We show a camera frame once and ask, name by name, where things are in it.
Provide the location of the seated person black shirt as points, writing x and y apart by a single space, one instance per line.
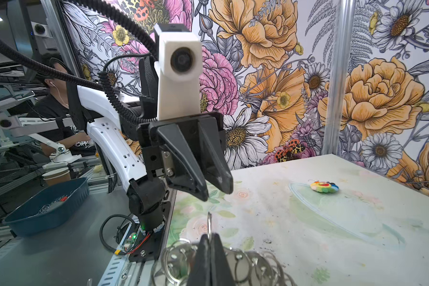
55 105

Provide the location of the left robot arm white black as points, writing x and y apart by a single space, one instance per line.
119 142

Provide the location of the blue plastic bin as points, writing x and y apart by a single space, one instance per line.
48 209

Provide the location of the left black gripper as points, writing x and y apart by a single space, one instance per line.
187 150

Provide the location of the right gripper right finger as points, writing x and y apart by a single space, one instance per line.
220 272

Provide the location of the brown paper cup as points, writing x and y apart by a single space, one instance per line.
57 176

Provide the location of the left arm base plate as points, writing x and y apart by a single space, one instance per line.
150 236

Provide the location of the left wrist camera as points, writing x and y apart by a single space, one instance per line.
179 67

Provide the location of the colourful small toy ball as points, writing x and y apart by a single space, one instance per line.
324 187

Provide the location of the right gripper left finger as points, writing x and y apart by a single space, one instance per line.
200 273

